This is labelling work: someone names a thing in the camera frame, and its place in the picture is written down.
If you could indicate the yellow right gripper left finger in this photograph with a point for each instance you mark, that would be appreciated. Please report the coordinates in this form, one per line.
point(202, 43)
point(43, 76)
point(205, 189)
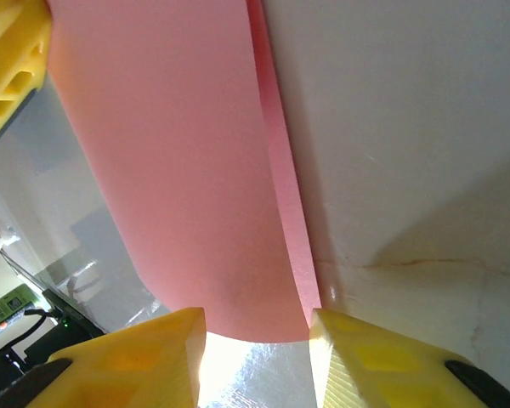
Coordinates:
point(132, 365)

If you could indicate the clear packet with green print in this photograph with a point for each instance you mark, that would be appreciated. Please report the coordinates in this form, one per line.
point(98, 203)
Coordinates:
point(2, 244)

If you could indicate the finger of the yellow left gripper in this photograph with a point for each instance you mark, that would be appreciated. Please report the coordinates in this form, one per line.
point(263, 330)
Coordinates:
point(8, 55)

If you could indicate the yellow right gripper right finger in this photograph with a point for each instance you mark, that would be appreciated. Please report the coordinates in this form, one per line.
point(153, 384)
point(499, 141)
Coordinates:
point(387, 374)

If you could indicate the pink paper sheet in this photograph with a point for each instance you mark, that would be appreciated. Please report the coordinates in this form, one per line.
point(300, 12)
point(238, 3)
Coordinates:
point(174, 170)

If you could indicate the green labelled cylinder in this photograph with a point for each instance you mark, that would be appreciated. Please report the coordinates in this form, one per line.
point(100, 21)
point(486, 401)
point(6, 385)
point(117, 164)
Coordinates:
point(4, 312)

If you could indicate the black controller board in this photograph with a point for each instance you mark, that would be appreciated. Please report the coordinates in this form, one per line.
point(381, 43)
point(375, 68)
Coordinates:
point(68, 327)

